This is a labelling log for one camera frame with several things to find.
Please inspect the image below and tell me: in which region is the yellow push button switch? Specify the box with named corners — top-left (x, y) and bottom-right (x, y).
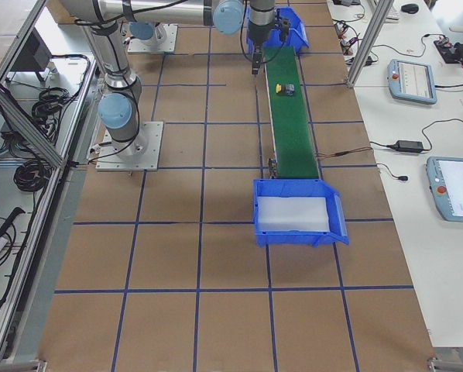
top-left (275, 83), bottom-right (296, 96)

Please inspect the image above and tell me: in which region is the teach pendant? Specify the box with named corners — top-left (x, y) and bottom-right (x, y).
top-left (387, 59), bottom-right (437, 105)
top-left (426, 157), bottom-right (463, 222)

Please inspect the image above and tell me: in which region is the blue right plastic bin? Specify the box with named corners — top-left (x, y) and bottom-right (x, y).
top-left (253, 179), bottom-right (349, 246)

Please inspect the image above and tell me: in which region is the blue plastic bin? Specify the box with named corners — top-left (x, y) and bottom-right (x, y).
top-left (253, 179), bottom-right (349, 246)
top-left (262, 6), bottom-right (310, 53)

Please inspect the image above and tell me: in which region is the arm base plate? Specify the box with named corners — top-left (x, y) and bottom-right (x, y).
top-left (128, 22), bottom-right (178, 54)
top-left (95, 122), bottom-right (164, 171)

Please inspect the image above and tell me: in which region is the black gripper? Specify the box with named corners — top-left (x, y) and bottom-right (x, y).
top-left (248, 22), bottom-right (273, 74)

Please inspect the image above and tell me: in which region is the blue left plastic bin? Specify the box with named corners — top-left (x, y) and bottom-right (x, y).
top-left (262, 6), bottom-right (310, 53)

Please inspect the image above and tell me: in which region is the teach pendant near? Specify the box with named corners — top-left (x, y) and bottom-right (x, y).
top-left (426, 157), bottom-right (463, 222)

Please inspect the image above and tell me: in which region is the teach pendant far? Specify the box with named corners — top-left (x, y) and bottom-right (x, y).
top-left (387, 59), bottom-right (437, 105)

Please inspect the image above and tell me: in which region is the black power adapter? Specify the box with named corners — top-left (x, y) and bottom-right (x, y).
top-left (393, 139), bottom-right (425, 153)

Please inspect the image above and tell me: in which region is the green conveyor belt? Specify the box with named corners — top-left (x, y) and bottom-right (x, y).
top-left (264, 46), bottom-right (319, 178)

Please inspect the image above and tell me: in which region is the aluminium frame post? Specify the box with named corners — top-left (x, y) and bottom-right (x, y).
top-left (346, 0), bottom-right (393, 88)

